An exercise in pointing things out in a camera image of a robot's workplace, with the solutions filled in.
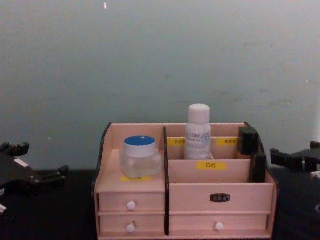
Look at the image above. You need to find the clear glass jar blue lid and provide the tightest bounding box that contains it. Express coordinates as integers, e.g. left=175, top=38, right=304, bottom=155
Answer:
left=119, top=135, right=162, bottom=177

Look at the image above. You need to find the white plastic bottle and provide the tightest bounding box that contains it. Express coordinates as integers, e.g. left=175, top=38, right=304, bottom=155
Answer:
left=184, top=103, right=212, bottom=161

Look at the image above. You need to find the wide wooden drawer white knob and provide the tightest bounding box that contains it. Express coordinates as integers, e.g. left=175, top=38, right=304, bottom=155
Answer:
left=168, top=212, right=272, bottom=232

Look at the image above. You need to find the black table cloth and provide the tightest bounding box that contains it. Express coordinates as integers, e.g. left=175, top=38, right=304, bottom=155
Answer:
left=0, top=166, right=320, bottom=240

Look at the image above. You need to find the small wooden drawer white knob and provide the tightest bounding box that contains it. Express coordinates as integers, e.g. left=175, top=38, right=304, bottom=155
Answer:
left=98, top=191, right=166, bottom=213
left=98, top=214, right=166, bottom=236

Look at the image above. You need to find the pale wooden desktop organizer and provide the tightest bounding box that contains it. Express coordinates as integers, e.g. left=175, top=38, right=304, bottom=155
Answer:
left=91, top=121, right=279, bottom=240

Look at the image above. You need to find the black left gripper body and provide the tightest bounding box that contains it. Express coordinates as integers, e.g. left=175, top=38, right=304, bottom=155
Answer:
left=0, top=151, right=41, bottom=195

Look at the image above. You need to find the black rectangular tube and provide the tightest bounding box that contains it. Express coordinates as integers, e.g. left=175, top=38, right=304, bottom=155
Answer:
left=237, top=126, right=259, bottom=156
left=249, top=152, right=267, bottom=184

